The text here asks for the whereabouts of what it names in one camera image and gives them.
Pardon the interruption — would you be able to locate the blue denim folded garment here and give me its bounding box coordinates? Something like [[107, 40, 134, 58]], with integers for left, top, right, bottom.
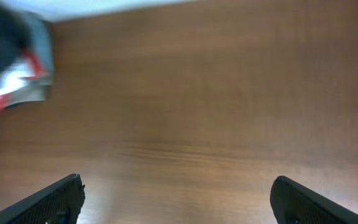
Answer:
[[21, 12, 54, 80]]

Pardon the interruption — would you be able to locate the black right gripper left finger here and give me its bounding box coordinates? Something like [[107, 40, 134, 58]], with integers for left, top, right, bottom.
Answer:
[[0, 174, 85, 224]]

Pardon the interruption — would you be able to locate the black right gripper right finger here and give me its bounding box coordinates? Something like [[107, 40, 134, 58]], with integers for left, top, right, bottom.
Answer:
[[270, 176, 358, 224]]

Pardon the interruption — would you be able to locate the olive grey folded garment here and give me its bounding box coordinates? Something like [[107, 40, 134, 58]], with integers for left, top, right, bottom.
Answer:
[[7, 75, 53, 107]]

